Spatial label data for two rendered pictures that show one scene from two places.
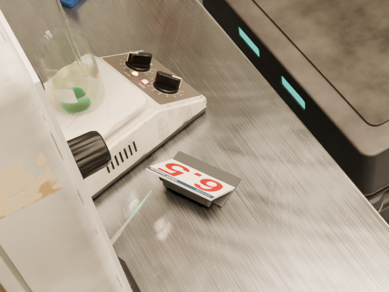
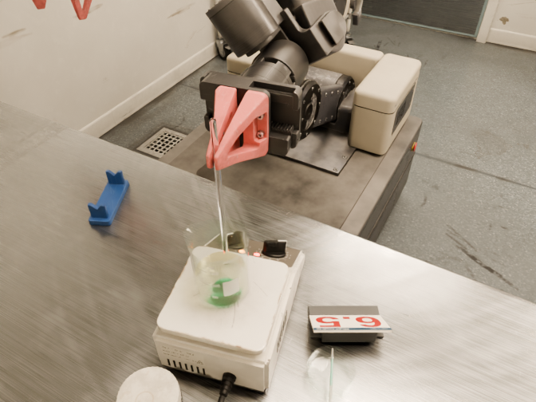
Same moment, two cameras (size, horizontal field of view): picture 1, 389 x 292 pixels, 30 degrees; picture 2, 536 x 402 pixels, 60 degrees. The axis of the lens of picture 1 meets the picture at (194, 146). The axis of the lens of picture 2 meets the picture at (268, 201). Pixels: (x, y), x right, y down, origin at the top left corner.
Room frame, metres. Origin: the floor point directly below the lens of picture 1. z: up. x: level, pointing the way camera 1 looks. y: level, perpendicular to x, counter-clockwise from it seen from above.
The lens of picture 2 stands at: (0.32, 0.30, 1.26)
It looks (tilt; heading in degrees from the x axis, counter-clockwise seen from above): 42 degrees down; 318
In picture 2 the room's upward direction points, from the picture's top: straight up
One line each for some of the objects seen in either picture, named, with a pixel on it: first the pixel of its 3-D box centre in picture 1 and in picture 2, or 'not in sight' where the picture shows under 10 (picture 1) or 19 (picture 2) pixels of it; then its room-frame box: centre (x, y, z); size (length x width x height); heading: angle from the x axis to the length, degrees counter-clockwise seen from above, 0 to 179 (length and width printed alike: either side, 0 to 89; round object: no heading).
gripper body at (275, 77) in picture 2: not in sight; (259, 98); (0.65, 0.01, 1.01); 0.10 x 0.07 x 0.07; 28
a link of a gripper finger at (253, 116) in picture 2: not in sight; (223, 132); (0.62, 0.08, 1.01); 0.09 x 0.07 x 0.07; 118
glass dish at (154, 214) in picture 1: (146, 211); (330, 372); (0.47, 0.07, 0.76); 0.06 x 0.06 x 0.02
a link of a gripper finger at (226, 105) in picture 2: not in sight; (242, 136); (0.61, 0.07, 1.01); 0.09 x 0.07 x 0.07; 118
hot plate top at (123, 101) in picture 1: (80, 104); (226, 295); (0.58, 0.12, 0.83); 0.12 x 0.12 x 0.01; 33
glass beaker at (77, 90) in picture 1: (71, 73); (218, 264); (0.59, 0.12, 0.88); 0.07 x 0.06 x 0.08; 25
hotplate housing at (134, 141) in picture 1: (105, 115); (235, 299); (0.60, 0.10, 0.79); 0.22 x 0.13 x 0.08; 123
